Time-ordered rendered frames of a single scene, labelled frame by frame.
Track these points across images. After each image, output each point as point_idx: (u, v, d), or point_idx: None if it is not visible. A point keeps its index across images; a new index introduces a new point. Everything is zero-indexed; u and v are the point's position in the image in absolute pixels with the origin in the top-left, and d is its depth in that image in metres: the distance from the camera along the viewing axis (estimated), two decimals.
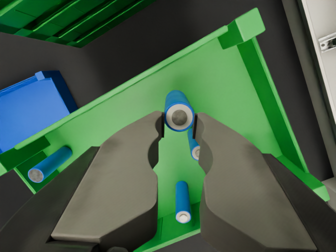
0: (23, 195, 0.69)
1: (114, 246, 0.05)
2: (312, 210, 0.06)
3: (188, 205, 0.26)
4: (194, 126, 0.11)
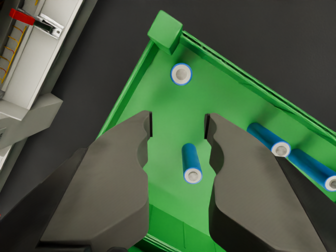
0: None
1: (114, 246, 0.05)
2: (325, 216, 0.06)
3: (269, 131, 0.20)
4: (206, 126, 0.11)
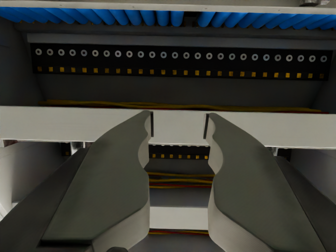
0: None
1: (114, 246, 0.05)
2: (324, 215, 0.06)
3: None
4: (205, 126, 0.11)
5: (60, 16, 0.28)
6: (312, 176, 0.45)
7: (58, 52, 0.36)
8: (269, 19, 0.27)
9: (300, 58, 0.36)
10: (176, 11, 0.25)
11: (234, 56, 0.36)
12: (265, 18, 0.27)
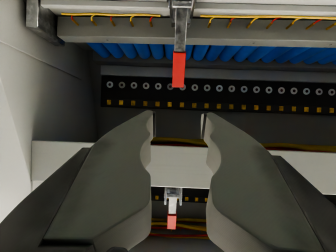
0: None
1: (114, 246, 0.05)
2: (322, 214, 0.06)
3: None
4: (203, 126, 0.11)
5: (158, 51, 0.27)
6: None
7: (131, 85, 0.34)
8: None
9: None
10: (288, 47, 0.24)
11: (321, 91, 0.33)
12: None
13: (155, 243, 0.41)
